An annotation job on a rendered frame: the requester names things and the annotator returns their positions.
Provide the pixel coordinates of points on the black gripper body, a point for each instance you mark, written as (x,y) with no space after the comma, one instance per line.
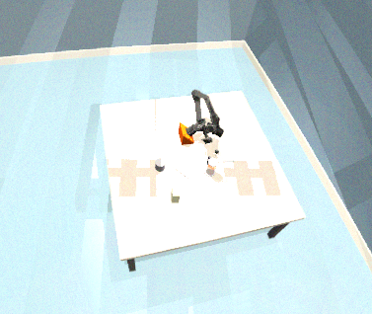
(205,130)

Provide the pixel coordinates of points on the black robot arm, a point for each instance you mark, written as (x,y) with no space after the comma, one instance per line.
(214,127)

